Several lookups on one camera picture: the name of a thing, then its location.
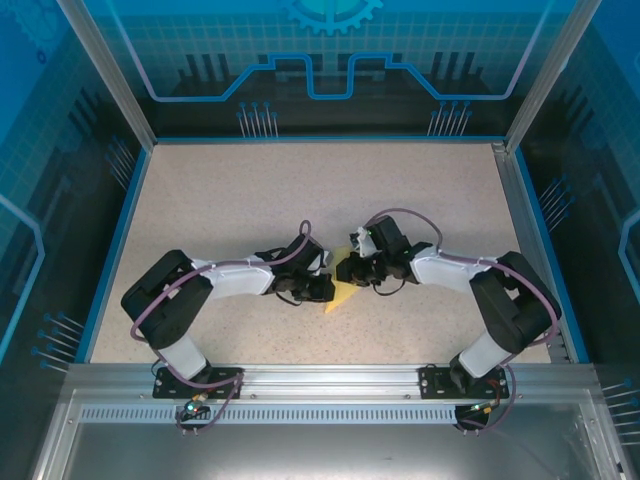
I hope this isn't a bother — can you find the blue printed side panel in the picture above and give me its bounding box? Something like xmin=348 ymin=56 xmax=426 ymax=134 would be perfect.
xmin=514 ymin=0 xmax=640 ymax=480
xmin=0 ymin=0 xmax=154 ymax=480

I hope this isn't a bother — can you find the aluminium frame post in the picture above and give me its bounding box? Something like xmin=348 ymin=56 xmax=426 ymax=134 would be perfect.
xmin=502 ymin=0 xmax=604 ymax=154
xmin=53 ymin=0 xmax=160 ymax=151

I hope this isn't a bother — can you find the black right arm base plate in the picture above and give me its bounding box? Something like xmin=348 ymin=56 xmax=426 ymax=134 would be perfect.
xmin=418 ymin=364 xmax=506 ymax=401

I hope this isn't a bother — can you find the aluminium side rail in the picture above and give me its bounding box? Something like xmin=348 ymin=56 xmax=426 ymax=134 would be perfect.
xmin=492 ymin=141 xmax=576 ymax=365

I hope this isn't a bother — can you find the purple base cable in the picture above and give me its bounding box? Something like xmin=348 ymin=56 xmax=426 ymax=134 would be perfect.
xmin=158 ymin=370 xmax=246 ymax=437
xmin=452 ymin=362 xmax=519 ymax=437

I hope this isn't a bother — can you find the slotted metal cable duct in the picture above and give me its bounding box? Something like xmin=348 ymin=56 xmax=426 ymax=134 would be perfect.
xmin=79 ymin=405 xmax=506 ymax=426

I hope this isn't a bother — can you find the cable connector with light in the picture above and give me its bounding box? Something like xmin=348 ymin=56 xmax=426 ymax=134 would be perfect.
xmin=467 ymin=398 xmax=502 ymax=417
xmin=182 ymin=394 xmax=209 ymax=417

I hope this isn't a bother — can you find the blue printed gear panel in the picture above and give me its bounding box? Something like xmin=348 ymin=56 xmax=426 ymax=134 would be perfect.
xmin=107 ymin=0 xmax=564 ymax=140

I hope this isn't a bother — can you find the aluminium mounting rail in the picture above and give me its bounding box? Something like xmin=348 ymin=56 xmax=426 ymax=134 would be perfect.
xmin=67 ymin=362 xmax=599 ymax=399

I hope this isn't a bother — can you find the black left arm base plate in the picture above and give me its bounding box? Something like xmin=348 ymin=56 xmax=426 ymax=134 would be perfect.
xmin=152 ymin=367 xmax=245 ymax=401

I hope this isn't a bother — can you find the yellow paper sheet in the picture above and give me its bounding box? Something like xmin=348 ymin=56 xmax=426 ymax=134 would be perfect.
xmin=323 ymin=244 xmax=362 ymax=315

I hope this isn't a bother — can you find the metal sheet tray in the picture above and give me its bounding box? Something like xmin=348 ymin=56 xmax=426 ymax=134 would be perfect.
xmin=29 ymin=388 xmax=631 ymax=480

